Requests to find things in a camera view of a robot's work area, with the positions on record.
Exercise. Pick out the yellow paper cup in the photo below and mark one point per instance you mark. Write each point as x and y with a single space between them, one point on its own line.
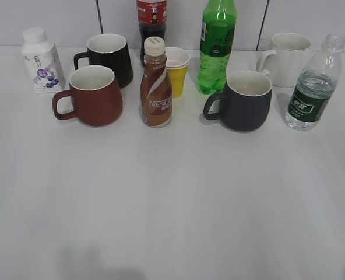
177 79

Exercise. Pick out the green soda bottle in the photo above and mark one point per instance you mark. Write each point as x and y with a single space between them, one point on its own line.
218 26

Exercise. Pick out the white blueberry yogurt carton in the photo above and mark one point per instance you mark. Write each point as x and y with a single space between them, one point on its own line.
42 61

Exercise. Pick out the white paper cup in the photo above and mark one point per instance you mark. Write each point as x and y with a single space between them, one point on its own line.
177 58

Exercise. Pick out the white mug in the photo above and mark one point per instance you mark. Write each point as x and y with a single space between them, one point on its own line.
285 59

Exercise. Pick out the dark cola bottle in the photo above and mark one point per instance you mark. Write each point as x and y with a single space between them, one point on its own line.
152 17

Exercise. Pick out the dark grey mug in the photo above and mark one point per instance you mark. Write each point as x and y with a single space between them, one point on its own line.
244 103

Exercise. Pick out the brown Nescafe coffee bottle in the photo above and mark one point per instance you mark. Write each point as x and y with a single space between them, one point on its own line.
156 89

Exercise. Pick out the red mug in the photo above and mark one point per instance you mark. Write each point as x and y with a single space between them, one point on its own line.
95 94

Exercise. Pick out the black mug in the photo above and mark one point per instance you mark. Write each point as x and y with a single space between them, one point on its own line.
109 50

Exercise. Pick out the clear water bottle green label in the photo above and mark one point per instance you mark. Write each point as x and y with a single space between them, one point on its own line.
315 85

